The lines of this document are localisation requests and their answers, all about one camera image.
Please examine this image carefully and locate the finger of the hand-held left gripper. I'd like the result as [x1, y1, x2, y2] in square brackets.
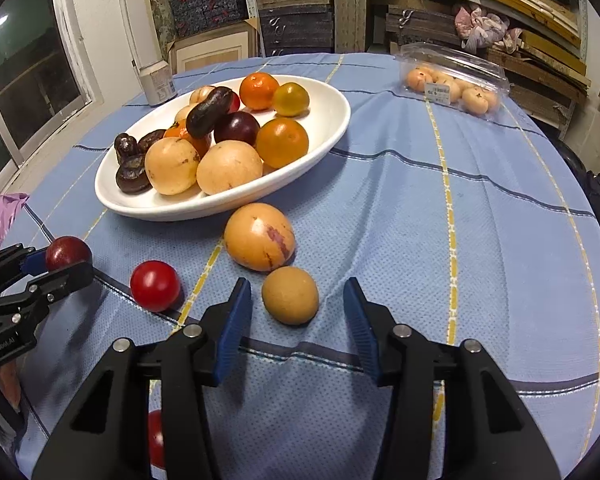
[0, 244, 49, 295]
[0, 261, 95, 333]

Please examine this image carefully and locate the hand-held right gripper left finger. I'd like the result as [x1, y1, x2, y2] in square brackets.
[30, 277, 253, 480]

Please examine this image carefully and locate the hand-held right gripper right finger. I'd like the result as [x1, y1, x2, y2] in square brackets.
[343, 276, 561, 480]

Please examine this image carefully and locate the small dark red plum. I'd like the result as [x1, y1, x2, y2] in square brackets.
[45, 236, 93, 273]

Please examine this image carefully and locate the round brown fruit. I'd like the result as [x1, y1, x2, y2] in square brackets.
[261, 266, 320, 326]

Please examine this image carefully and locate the small yellow spotted fruit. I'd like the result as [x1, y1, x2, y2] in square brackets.
[144, 137, 201, 196]

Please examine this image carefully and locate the large yellow spotted fruit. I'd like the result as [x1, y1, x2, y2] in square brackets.
[196, 141, 264, 196]

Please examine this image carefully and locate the yellow-orange tangerine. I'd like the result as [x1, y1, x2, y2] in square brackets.
[255, 117, 310, 169]

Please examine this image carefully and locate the large dark red plum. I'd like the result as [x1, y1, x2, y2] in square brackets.
[214, 111, 261, 146]

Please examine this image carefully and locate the white oval plate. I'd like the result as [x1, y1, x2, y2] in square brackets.
[94, 74, 351, 222]

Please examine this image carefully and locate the small pale pepino melon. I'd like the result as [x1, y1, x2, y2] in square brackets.
[189, 85, 217, 106]

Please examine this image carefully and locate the green-tinged tangerine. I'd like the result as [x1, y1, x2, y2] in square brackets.
[273, 82, 311, 117]

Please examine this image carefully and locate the large orange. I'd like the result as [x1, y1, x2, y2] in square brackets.
[239, 73, 280, 111]

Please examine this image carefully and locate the group of pale orange fruits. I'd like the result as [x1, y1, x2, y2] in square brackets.
[405, 66, 499, 116]

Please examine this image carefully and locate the person's left hand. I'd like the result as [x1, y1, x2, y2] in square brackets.
[1, 360, 22, 408]

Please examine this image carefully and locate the purple cloth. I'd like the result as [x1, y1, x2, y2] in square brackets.
[0, 192, 31, 251]

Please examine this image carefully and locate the purple-striped pepino melon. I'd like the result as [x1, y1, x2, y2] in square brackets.
[224, 203, 296, 273]

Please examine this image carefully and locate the blue checked tablecloth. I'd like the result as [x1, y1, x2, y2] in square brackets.
[0, 51, 600, 480]

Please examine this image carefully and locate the small mandarin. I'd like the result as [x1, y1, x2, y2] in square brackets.
[164, 122, 212, 158]

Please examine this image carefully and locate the aluminium framed window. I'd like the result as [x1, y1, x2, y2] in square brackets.
[0, 0, 103, 201]

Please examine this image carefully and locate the white plastic jar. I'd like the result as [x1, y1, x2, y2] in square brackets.
[137, 60, 177, 107]

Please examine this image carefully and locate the cream framed panel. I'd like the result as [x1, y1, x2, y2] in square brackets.
[169, 24, 258, 73]

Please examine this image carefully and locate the clear plastic clamshell box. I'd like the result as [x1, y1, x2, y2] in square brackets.
[397, 42, 511, 122]

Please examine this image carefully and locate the marble pattern slab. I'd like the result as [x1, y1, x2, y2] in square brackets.
[145, 0, 177, 53]

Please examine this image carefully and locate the stack of red-blue patterned boxes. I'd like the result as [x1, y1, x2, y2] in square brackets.
[167, 0, 248, 38]

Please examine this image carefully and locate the tan perforated box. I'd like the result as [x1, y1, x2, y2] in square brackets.
[334, 0, 368, 53]

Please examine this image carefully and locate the stack of brown wooden boxes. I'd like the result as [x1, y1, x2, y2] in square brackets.
[385, 5, 461, 48]

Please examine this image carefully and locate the stack of dark flat boxes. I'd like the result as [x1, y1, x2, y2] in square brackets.
[256, 0, 335, 57]

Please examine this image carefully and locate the metal shelf rack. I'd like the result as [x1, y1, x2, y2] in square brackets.
[242, 0, 593, 126]

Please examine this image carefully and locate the pink plastic bag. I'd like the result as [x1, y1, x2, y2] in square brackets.
[452, 4, 523, 53]

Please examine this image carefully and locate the stack of yellow flat boxes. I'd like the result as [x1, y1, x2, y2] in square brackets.
[472, 0, 593, 91]

